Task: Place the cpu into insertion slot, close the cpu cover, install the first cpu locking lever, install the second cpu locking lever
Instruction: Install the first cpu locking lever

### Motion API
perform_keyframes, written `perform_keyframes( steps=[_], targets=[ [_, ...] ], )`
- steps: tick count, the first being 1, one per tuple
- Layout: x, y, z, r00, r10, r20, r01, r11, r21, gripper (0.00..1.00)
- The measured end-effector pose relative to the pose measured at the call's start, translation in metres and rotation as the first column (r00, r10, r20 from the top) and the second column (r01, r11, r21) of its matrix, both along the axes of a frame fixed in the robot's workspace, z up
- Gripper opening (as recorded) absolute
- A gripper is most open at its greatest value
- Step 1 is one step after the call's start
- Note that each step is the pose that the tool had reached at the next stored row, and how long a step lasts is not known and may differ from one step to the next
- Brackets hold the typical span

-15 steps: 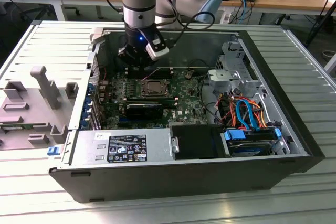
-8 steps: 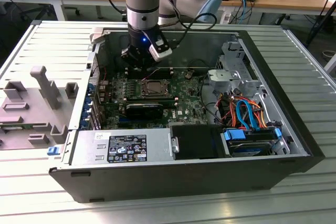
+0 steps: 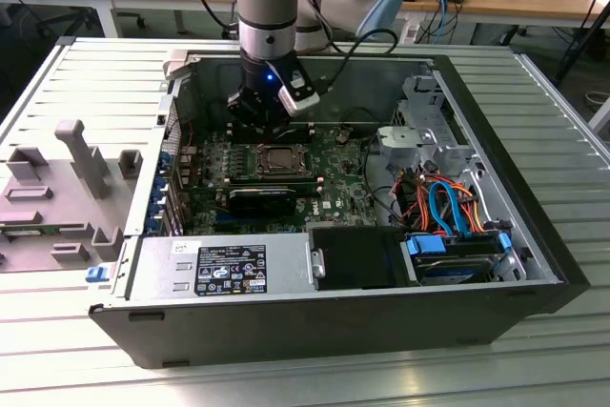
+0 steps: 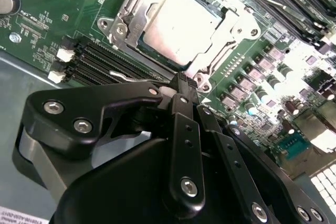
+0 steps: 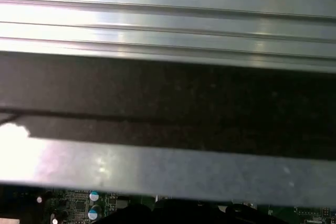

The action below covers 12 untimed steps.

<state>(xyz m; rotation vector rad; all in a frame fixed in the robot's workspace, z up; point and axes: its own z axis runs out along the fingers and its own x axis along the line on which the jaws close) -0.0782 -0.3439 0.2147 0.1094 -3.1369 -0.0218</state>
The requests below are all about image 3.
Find grey power supply unit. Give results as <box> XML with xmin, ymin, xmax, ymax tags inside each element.
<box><xmin>126</xmin><ymin>233</ymin><xmax>318</xmax><ymax>301</ymax></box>

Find CPU socket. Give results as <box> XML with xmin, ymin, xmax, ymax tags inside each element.
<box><xmin>255</xmin><ymin>142</ymin><xmax>312</xmax><ymax>177</ymax></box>

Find black camera cable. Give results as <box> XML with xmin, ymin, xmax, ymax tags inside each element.
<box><xmin>323</xmin><ymin>28</ymin><xmax>399</xmax><ymax>92</ymax></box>

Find blue flat data wire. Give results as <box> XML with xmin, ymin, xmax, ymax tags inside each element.
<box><xmin>427</xmin><ymin>180</ymin><xmax>474</xmax><ymax>239</ymax></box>

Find silver drive cage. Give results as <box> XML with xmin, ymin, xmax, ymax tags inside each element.
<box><xmin>376</xmin><ymin>73</ymin><xmax>471</xmax><ymax>174</ymax></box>

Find metal socket cover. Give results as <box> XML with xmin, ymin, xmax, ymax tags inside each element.
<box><xmin>256</xmin><ymin>142</ymin><xmax>310</xmax><ymax>175</ymax></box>

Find blue disk carrier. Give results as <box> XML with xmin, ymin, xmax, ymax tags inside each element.
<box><xmin>404</xmin><ymin>231</ymin><xmax>512</xmax><ymax>260</ymax></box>

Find grey parts rack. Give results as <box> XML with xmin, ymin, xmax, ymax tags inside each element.
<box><xmin>0</xmin><ymin>118</ymin><xmax>144</xmax><ymax>275</ymax></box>

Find black tripod stand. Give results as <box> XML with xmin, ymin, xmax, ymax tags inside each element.
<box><xmin>555</xmin><ymin>0</ymin><xmax>610</xmax><ymax>87</ymax></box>

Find silver hard disk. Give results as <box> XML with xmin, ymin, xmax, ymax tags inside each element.
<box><xmin>413</xmin><ymin>254</ymin><xmax>497</xmax><ymax>288</ymax></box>

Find black graphics card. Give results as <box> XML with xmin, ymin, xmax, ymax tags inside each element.
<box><xmin>227</xmin><ymin>186</ymin><xmax>296</xmax><ymax>218</ymax></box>

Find white power strip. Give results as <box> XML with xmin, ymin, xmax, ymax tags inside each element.
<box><xmin>398</xmin><ymin>19</ymin><xmax>421</xmax><ymax>44</ymax></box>

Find orange wire bundle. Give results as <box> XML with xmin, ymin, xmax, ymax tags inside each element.
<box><xmin>398</xmin><ymin>172</ymin><xmax>488</xmax><ymax>237</ymax></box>

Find black open PC case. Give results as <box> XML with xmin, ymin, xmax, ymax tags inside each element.
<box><xmin>88</xmin><ymin>47</ymin><xmax>592</xmax><ymax>370</ymax></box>

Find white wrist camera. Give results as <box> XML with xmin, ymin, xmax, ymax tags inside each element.
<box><xmin>277</xmin><ymin>68</ymin><xmax>321</xmax><ymax>117</ymax></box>

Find blue expansion slot latches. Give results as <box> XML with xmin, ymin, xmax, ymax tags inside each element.
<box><xmin>150</xmin><ymin>152</ymin><xmax>173</xmax><ymax>236</ymax></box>

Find green motherboard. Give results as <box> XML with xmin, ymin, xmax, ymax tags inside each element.
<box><xmin>178</xmin><ymin>125</ymin><xmax>382</xmax><ymax>236</ymax></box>

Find silver CPU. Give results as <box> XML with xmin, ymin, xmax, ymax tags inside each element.
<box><xmin>265</xmin><ymin>147</ymin><xmax>297</xmax><ymax>170</ymax></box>

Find green RAM stick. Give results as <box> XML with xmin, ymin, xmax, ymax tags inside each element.
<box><xmin>0</xmin><ymin>223</ymin><xmax>66</xmax><ymax>239</ymax></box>

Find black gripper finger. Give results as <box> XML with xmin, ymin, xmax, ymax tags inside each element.
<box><xmin>259</xmin><ymin>109</ymin><xmax>291</xmax><ymax>135</ymax></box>
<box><xmin>227</xmin><ymin>88</ymin><xmax>261</xmax><ymax>130</ymax></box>

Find black RAM slot bank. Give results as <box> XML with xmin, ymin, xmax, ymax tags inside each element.
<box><xmin>228</xmin><ymin>119</ymin><xmax>316</xmax><ymax>144</ymax></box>
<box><xmin>229</xmin><ymin>174</ymin><xmax>326</xmax><ymax>196</ymax></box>

